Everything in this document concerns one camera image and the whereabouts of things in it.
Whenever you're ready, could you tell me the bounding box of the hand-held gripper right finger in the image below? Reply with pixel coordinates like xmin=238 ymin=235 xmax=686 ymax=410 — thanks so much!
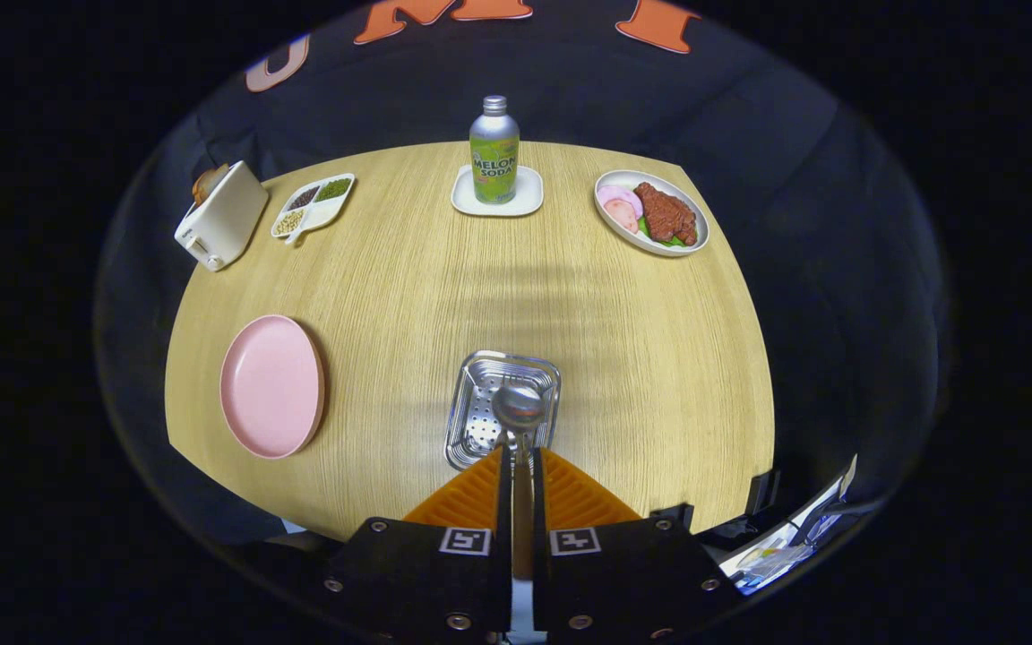
xmin=531 ymin=445 xmax=732 ymax=645

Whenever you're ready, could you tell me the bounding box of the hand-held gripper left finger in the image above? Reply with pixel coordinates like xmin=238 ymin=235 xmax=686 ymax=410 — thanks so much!
xmin=323 ymin=445 xmax=514 ymax=645

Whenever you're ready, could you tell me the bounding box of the metal spoon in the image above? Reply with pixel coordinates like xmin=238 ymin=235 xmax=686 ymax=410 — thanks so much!
xmin=492 ymin=384 xmax=547 ymax=579

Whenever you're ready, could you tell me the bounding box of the perforated metal basket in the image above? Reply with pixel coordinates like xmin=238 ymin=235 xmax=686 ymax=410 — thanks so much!
xmin=443 ymin=350 xmax=563 ymax=472

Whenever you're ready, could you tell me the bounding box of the white board with papers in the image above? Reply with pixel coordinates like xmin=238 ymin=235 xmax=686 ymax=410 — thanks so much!
xmin=718 ymin=454 xmax=859 ymax=597

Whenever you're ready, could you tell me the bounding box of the pink round plate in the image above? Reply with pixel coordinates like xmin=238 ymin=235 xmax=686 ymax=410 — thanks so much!
xmin=219 ymin=314 xmax=327 ymax=460

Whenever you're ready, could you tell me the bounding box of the green lettuce leaf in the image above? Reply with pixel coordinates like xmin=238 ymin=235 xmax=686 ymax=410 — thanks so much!
xmin=637 ymin=218 xmax=687 ymax=249

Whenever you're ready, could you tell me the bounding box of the peach pink ham slice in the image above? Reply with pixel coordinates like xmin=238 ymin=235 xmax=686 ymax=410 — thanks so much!
xmin=604 ymin=199 xmax=641 ymax=236

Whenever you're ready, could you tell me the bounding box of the white square coaster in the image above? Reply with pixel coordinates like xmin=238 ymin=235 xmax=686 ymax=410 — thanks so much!
xmin=451 ymin=165 xmax=545 ymax=218

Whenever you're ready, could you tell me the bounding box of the white oval plate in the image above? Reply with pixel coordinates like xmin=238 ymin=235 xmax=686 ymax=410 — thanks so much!
xmin=593 ymin=169 xmax=711 ymax=258

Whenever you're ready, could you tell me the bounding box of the brown fried meat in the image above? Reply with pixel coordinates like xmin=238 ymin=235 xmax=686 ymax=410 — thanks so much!
xmin=632 ymin=182 xmax=699 ymax=247

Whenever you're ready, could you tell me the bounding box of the light pink ham slice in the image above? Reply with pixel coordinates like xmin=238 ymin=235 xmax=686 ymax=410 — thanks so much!
xmin=598 ymin=185 xmax=644 ymax=216

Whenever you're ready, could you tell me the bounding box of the white divided dish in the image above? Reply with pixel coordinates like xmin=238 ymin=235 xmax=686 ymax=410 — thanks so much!
xmin=271 ymin=173 xmax=357 ymax=246

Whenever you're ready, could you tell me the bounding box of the green soda bottle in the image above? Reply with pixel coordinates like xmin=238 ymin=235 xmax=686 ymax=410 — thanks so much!
xmin=469 ymin=95 xmax=521 ymax=206

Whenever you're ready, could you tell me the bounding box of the white toaster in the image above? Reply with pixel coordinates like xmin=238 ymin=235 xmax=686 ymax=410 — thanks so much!
xmin=174 ymin=160 xmax=271 ymax=272

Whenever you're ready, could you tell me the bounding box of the brown bread in toaster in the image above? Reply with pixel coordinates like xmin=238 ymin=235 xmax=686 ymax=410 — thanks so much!
xmin=192 ymin=164 xmax=230 ymax=207

